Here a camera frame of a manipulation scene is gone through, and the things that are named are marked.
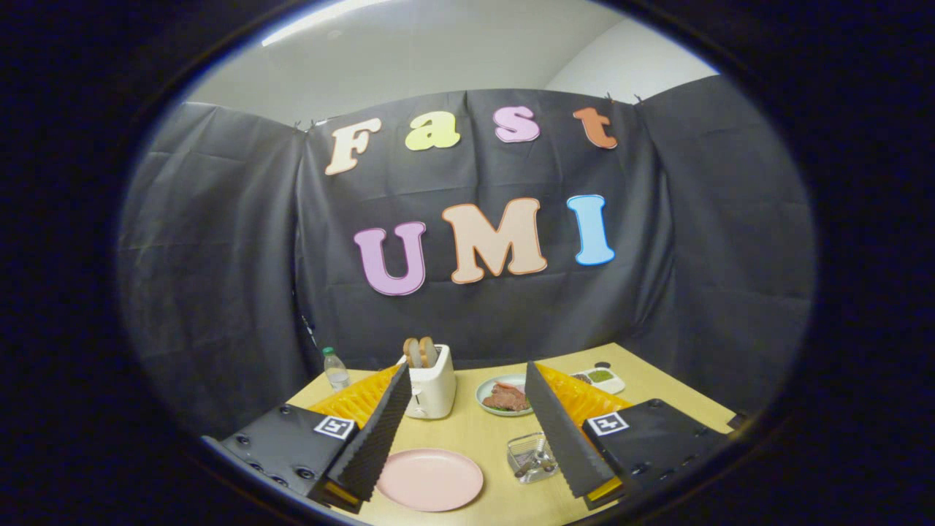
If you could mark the black table clamp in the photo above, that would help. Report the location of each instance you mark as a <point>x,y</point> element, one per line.
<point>738,421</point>

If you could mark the white toaster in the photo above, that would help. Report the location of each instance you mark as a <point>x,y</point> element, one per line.
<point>438,387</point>

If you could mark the clear plastic water bottle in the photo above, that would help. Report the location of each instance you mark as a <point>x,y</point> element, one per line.
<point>336,376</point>

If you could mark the pink plate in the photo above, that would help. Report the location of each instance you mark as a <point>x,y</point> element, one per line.
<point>431,478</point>

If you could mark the pale green plate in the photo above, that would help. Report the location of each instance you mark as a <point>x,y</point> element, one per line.
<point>482,398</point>

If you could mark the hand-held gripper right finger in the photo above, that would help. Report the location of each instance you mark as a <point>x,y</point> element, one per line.
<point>559,431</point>

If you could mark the toasted bread slice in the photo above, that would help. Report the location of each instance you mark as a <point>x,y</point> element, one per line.
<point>429,351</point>
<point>412,353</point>

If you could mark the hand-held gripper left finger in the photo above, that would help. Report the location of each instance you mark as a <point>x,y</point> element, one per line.
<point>380,438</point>

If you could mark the white divided seasoning dish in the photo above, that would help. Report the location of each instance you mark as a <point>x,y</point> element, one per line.
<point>610,383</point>

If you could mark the brown meat slice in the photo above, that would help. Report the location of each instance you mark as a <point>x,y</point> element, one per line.
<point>504,399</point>

